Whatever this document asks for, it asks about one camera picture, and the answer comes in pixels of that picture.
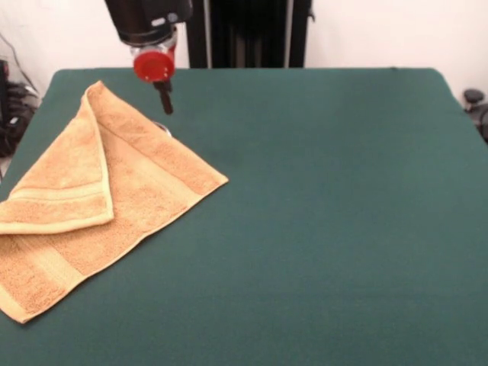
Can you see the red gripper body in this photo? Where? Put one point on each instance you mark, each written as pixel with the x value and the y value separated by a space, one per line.
pixel 154 66

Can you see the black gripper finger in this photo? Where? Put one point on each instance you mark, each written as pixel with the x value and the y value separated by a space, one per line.
pixel 166 99

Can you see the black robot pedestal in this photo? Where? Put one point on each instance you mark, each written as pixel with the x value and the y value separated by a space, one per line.
pixel 248 34

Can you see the dark green table cloth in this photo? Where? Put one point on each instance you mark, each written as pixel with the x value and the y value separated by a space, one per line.
pixel 305 228

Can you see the orange terry towel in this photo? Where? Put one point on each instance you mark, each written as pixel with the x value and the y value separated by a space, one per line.
pixel 114 183

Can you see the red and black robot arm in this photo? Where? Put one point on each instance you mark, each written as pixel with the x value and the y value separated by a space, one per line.
pixel 148 19

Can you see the black chair base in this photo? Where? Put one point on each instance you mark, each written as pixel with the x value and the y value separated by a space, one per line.
pixel 472 95

